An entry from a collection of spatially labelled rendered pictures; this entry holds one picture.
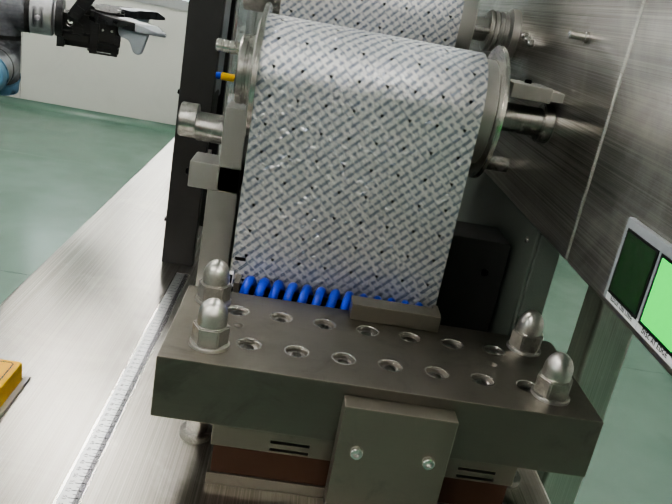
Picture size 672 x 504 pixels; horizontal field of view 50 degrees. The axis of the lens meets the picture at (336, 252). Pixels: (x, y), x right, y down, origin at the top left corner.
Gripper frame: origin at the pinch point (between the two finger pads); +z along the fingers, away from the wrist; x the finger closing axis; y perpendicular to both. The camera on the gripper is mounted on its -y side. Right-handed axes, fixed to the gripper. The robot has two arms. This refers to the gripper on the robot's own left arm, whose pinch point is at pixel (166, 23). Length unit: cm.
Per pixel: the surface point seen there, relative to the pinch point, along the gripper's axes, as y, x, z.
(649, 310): -9, 110, 31
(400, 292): 8, 82, 25
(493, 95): -15, 79, 30
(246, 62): -12, 71, 6
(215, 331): 6, 95, 3
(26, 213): 155, -219, -52
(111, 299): 26, 59, -6
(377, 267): 6, 81, 22
